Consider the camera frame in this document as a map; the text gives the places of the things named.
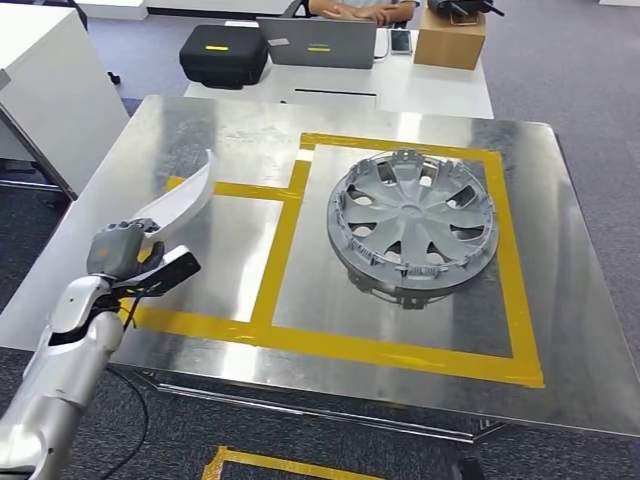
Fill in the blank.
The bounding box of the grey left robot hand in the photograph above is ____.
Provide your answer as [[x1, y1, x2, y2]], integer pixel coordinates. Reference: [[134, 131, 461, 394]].
[[85, 220, 167, 281]]

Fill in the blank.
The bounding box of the white plastic shell part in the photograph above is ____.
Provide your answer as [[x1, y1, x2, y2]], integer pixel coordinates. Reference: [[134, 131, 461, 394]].
[[131, 148, 217, 252]]

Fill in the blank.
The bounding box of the steel workbench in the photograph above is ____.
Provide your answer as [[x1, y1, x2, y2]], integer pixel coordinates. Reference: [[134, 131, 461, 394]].
[[0, 94, 640, 445]]

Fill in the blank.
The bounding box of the white cabinet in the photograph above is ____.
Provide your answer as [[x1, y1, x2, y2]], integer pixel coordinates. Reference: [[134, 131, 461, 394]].
[[0, 3, 131, 202]]

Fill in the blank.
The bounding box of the black carrying case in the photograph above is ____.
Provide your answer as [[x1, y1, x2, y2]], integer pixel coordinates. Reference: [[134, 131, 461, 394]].
[[178, 23, 270, 91]]

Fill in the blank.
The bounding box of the white counter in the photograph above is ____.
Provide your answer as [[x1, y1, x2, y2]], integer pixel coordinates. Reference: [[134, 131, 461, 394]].
[[75, 0, 296, 21]]

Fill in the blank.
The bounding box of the grey laptop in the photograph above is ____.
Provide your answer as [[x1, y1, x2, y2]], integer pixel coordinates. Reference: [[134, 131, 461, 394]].
[[257, 17, 378, 72]]

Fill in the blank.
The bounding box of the grey plastic wheel cover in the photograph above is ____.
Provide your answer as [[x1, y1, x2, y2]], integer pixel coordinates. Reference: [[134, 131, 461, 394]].
[[325, 148, 501, 311]]

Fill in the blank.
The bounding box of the person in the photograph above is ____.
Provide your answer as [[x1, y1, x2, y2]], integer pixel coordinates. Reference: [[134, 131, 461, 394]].
[[306, 0, 420, 28]]

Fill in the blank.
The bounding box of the black smartphone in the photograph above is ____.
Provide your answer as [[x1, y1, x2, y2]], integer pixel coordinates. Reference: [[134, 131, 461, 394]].
[[389, 27, 414, 57]]

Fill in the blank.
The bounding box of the white desk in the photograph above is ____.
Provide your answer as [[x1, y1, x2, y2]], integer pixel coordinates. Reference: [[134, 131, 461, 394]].
[[183, 18, 495, 121]]

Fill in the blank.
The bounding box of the brown cardboard box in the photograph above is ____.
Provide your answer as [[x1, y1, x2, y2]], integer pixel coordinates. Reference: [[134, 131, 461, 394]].
[[413, 7, 488, 72]]

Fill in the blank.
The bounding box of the black handheld device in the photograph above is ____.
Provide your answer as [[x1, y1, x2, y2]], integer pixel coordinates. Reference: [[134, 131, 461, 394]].
[[426, 0, 506, 19]]

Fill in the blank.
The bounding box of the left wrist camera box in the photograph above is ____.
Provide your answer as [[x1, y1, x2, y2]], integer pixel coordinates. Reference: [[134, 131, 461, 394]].
[[110, 244, 202, 298]]

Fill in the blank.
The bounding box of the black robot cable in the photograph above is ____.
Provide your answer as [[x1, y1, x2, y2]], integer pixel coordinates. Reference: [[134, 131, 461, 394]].
[[99, 294, 150, 480]]

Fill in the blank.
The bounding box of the white desk cable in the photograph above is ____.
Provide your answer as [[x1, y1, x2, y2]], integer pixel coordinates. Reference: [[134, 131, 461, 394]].
[[372, 27, 392, 64]]

